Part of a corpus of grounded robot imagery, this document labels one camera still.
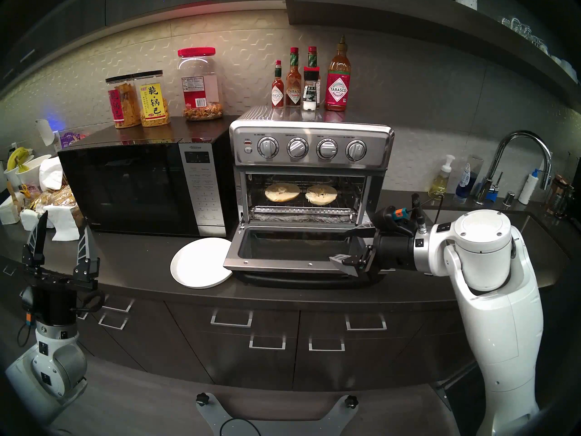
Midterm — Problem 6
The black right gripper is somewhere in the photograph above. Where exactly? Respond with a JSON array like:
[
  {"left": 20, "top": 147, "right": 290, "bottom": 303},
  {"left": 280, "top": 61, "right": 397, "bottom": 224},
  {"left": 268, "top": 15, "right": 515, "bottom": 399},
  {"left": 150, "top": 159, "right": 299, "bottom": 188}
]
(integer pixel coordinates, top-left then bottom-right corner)
[{"left": 329, "top": 226, "right": 416, "bottom": 277}]

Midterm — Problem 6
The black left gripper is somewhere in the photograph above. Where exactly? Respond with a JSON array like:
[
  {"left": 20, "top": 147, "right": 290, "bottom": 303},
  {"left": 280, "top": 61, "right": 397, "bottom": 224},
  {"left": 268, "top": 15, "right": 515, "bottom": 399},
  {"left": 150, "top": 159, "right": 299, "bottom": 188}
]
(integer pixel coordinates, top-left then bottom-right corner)
[{"left": 20, "top": 211, "right": 101, "bottom": 327}]

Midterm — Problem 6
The dark crusted bagel half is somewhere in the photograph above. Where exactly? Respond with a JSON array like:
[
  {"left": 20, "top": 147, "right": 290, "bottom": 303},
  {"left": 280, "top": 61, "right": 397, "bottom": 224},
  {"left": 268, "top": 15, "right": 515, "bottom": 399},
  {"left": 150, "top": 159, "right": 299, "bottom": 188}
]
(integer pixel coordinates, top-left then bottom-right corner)
[{"left": 305, "top": 184, "right": 338, "bottom": 206}]

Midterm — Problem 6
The glass toaster oven door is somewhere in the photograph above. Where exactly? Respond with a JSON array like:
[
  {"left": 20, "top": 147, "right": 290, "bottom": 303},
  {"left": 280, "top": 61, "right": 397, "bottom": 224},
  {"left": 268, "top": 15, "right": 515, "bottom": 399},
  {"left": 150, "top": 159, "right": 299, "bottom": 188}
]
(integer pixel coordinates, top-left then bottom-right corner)
[{"left": 223, "top": 224, "right": 382, "bottom": 289}]

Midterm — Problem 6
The pale crusted bagel half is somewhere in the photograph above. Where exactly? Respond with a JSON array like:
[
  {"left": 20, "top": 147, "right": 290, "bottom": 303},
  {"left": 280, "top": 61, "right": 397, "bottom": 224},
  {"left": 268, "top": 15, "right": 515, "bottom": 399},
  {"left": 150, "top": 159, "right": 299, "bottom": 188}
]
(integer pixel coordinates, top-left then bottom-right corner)
[{"left": 265, "top": 182, "right": 301, "bottom": 203}]

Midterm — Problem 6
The round white plate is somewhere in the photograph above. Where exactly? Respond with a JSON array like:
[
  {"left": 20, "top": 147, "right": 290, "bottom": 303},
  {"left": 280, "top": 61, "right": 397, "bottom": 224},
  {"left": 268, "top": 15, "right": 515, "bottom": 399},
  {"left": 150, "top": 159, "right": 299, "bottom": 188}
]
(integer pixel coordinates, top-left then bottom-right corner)
[{"left": 170, "top": 238, "right": 233, "bottom": 289}]

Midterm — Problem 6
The foil covered oven tray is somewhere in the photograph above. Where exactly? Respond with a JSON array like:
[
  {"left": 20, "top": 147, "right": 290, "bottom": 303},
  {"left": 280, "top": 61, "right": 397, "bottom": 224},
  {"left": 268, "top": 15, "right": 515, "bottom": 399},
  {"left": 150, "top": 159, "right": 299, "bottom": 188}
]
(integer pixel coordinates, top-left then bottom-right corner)
[{"left": 252, "top": 212, "right": 359, "bottom": 224}]

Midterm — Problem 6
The silver oven control knob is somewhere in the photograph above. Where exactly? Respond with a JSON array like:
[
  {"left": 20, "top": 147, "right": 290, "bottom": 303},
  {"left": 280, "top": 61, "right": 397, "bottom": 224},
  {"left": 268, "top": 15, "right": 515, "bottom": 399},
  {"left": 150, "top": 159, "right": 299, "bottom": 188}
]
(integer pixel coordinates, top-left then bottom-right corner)
[
  {"left": 316, "top": 138, "right": 339, "bottom": 161},
  {"left": 286, "top": 137, "right": 310, "bottom": 160},
  {"left": 257, "top": 136, "right": 280, "bottom": 159},
  {"left": 345, "top": 139, "right": 368, "bottom": 162}
]

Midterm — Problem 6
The black microwave oven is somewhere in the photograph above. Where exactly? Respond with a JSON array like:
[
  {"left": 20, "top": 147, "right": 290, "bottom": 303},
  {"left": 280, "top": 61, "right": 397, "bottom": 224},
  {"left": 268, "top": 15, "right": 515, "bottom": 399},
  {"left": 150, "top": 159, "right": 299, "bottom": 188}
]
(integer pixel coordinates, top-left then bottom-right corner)
[{"left": 58, "top": 116, "right": 239, "bottom": 238}]

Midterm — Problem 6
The stainless steel toaster oven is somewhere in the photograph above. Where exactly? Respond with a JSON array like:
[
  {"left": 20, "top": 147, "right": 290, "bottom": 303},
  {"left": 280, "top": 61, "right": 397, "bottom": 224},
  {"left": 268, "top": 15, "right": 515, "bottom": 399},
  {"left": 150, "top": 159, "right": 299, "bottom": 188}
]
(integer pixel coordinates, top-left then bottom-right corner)
[{"left": 229, "top": 106, "right": 395, "bottom": 227}]

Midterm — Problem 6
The large white paper bag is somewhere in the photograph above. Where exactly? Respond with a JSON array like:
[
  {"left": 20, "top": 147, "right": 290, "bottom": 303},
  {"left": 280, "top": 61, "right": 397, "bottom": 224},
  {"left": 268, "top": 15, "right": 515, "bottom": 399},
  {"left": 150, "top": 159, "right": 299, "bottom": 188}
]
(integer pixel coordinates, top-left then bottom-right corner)
[{"left": 44, "top": 205, "right": 81, "bottom": 241}]

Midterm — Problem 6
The small white paper bag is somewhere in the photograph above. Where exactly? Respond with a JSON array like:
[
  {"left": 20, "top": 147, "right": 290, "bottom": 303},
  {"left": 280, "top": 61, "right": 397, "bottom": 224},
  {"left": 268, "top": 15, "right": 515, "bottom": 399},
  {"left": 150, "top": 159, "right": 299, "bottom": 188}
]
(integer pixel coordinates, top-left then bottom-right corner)
[
  {"left": 0, "top": 194, "right": 21, "bottom": 225},
  {"left": 20, "top": 208, "right": 46, "bottom": 233}
]

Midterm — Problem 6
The bagged bread loaf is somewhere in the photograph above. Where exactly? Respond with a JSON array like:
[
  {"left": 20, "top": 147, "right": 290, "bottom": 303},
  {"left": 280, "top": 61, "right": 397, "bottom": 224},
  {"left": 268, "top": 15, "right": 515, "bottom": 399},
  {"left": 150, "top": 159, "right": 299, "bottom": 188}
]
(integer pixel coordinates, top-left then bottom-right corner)
[{"left": 27, "top": 185, "right": 84, "bottom": 227}]

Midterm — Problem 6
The white crumpled paper bag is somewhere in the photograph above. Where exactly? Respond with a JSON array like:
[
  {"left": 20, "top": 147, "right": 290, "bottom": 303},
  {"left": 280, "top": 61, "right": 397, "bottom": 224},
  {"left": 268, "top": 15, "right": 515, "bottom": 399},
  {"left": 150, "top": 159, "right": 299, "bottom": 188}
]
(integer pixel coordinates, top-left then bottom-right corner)
[{"left": 39, "top": 157, "right": 64, "bottom": 191}]

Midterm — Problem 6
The yellow liquid soap dispenser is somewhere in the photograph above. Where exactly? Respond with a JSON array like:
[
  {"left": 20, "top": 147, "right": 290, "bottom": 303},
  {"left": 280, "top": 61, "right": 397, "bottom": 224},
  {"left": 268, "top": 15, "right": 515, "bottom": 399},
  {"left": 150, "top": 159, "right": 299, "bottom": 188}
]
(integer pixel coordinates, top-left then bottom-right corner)
[{"left": 428, "top": 154, "right": 456, "bottom": 201}]

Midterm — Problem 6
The yellow banana bunch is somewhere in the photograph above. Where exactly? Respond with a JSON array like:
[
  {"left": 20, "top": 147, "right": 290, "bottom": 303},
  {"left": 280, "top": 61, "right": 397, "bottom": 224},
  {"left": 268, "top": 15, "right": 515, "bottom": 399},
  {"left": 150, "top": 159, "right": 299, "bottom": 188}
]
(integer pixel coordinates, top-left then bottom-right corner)
[{"left": 7, "top": 147, "right": 32, "bottom": 170}]

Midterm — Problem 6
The blue dish soap bottle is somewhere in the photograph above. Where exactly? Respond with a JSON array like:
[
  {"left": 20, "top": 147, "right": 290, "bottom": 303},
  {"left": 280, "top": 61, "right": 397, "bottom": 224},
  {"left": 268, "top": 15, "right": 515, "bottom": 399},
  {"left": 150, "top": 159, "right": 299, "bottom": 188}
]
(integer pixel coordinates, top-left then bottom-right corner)
[{"left": 455, "top": 163, "right": 475, "bottom": 199}]

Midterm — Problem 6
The chrome gooseneck faucet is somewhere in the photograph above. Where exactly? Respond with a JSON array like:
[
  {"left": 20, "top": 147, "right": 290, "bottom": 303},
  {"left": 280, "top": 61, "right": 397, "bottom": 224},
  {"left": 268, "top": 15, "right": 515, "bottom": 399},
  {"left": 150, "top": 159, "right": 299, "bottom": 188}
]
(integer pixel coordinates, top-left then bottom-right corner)
[{"left": 475, "top": 131, "right": 553, "bottom": 205}]

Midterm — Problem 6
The dark lower cabinet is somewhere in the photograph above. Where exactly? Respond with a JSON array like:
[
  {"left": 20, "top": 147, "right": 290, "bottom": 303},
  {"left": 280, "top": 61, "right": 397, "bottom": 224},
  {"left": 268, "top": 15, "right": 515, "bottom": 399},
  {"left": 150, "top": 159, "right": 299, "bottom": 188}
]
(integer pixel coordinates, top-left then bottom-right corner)
[{"left": 0, "top": 253, "right": 563, "bottom": 392}]

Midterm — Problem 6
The large Tabasco sriracha bottle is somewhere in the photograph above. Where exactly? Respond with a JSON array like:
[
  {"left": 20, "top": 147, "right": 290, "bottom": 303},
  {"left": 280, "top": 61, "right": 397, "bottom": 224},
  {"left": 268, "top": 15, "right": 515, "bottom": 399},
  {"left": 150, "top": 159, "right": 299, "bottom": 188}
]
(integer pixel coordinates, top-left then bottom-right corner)
[{"left": 325, "top": 35, "right": 352, "bottom": 112}]

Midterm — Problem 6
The red label snack jar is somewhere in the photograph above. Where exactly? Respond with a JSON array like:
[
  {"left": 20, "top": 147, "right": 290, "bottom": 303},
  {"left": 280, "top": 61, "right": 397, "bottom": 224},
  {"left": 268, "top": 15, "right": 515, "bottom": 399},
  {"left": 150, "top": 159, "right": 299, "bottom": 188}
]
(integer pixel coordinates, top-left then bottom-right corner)
[{"left": 106, "top": 75, "right": 141, "bottom": 129}]

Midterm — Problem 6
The medium Tabasco sauce bottle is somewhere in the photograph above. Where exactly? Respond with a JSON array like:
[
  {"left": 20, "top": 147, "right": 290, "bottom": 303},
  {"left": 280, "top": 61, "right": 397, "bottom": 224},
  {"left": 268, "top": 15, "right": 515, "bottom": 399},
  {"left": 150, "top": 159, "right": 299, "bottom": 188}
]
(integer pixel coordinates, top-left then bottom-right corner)
[{"left": 286, "top": 47, "right": 303, "bottom": 107}]

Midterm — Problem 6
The small Tabasco sauce bottle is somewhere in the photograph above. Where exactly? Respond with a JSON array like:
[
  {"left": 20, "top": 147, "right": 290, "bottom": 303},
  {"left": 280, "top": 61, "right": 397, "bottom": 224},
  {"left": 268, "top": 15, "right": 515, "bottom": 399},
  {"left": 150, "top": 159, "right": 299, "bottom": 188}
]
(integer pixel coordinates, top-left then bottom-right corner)
[{"left": 271, "top": 60, "right": 285, "bottom": 109}]

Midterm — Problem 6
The white bottle blue cap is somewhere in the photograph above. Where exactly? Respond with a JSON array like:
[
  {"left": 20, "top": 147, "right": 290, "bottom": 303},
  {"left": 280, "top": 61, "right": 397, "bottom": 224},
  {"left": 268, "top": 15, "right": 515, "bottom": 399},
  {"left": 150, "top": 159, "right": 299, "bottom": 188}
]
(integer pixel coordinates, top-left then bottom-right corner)
[{"left": 518, "top": 168, "right": 540, "bottom": 205}]

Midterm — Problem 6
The yellow label snack jar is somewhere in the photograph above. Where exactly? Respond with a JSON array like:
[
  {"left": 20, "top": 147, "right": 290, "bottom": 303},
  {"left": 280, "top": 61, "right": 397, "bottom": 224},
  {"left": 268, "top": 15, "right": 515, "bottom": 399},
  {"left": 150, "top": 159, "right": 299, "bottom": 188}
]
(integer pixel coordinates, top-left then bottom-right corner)
[{"left": 135, "top": 70, "right": 171, "bottom": 127}]

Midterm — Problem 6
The stainless steel sink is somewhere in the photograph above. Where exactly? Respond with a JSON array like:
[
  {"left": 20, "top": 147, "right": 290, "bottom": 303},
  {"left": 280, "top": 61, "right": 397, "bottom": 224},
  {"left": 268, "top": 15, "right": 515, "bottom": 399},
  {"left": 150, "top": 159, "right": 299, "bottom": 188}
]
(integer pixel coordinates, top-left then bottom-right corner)
[{"left": 422, "top": 206, "right": 572, "bottom": 286}]

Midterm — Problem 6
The green neck Tabasco bottle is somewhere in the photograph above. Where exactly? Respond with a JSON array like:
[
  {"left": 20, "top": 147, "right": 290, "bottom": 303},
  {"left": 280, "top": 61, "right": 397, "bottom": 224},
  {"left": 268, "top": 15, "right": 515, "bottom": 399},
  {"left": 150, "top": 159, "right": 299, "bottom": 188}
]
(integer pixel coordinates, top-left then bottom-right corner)
[{"left": 307, "top": 46, "right": 322, "bottom": 105}]

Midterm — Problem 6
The copper lidded jar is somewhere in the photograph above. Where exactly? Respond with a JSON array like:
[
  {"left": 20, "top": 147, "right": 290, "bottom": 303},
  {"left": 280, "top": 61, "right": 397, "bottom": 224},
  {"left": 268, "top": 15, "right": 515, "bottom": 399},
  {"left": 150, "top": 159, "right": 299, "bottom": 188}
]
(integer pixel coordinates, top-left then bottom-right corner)
[{"left": 547, "top": 174, "right": 566, "bottom": 213}]

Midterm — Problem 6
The dark glass french press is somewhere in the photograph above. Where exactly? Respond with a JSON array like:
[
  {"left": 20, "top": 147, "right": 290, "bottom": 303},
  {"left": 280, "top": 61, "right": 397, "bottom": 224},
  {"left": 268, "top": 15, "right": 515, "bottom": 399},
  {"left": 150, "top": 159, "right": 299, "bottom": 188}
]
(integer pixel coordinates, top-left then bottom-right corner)
[{"left": 559, "top": 183, "right": 575, "bottom": 218}]

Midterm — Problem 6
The clear jar red lid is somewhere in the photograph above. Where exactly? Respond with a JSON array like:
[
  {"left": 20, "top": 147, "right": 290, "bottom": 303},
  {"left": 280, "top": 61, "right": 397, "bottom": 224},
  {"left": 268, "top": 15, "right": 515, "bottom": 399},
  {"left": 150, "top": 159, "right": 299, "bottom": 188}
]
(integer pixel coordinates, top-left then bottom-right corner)
[{"left": 177, "top": 47, "right": 224, "bottom": 121}]

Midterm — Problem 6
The black countertop appliance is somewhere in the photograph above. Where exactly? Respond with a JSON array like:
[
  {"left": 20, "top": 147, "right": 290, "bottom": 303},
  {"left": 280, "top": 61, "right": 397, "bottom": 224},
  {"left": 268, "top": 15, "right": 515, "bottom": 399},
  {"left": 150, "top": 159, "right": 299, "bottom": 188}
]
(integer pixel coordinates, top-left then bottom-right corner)
[{"left": 572, "top": 160, "right": 581, "bottom": 231}]

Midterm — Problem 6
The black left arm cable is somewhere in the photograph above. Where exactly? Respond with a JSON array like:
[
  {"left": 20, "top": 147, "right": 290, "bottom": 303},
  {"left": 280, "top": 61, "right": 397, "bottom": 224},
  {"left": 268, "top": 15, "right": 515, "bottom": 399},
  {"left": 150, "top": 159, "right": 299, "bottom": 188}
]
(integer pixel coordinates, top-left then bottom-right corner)
[{"left": 17, "top": 289, "right": 106, "bottom": 348}]

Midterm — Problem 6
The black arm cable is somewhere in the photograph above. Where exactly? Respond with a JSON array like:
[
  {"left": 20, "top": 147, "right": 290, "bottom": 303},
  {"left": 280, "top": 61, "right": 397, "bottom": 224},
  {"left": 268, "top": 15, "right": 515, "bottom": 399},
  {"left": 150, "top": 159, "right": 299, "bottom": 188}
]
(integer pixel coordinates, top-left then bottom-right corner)
[
  {"left": 410, "top": 193, "right": 454, "bottom": 235},
  {"left": 17, "top": 289, "right": 106, "bottom": 348}
]

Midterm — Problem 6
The wire oven rack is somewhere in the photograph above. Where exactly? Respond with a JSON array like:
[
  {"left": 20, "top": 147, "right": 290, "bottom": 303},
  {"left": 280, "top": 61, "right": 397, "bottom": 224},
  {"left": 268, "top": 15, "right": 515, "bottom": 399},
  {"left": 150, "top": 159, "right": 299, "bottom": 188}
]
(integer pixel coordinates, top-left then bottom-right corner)
[{"left": 247, "top": 175, "right": 367, "bottom": 213}]

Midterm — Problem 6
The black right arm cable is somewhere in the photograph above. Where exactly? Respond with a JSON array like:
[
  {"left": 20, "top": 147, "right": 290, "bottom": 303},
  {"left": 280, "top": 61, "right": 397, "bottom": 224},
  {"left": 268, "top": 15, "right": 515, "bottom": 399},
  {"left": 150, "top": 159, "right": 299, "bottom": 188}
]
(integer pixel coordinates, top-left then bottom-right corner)
[{"left": 410, "top": 193, "right": 454, "bottom": 235}]

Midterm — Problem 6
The black base cable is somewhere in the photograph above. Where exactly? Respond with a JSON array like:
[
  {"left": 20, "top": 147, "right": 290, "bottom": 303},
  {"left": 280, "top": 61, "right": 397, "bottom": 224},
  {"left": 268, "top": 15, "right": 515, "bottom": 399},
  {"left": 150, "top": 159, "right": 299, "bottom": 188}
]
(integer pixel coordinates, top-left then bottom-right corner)
[{"left": 220, "top": 417, "right": 262, "bottom": 436}]

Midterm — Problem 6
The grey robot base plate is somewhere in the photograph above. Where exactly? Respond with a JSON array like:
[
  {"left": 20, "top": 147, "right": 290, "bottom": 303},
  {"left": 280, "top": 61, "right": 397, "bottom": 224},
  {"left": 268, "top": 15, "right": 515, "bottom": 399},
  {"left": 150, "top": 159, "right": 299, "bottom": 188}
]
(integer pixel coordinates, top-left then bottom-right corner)
[{"left": 196, "top": 393, "right": 359, "bottom": 436}]

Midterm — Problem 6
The dark open wall shelf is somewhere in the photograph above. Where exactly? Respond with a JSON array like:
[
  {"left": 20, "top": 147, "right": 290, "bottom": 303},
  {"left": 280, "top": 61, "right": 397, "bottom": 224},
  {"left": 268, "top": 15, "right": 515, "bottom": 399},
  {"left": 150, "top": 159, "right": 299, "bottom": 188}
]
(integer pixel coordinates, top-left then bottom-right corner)
[{"left": 286, "top": 0, "right": 581, "bottom": 113}]

